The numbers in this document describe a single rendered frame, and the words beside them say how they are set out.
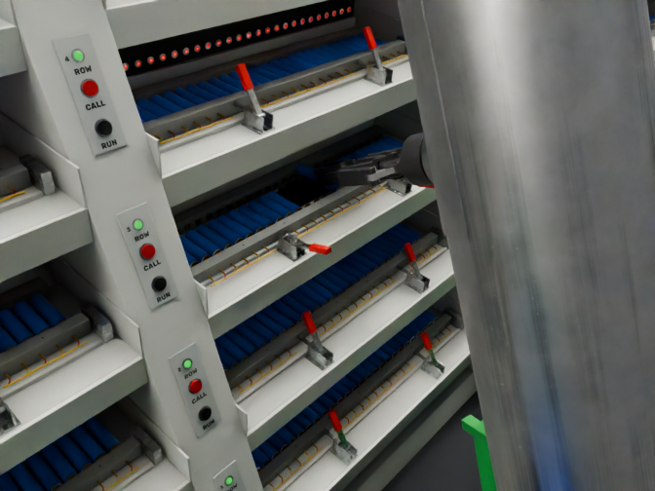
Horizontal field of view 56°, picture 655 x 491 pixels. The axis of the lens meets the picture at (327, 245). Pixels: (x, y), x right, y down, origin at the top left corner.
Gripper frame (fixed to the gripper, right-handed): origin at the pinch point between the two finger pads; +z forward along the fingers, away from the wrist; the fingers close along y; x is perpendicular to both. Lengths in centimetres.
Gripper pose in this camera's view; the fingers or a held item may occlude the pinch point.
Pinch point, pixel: (336, 172)
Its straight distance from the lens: 101.5
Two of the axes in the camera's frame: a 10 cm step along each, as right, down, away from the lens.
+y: 6.6, -4.1, 6.3
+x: -3.1, -9.1, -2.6
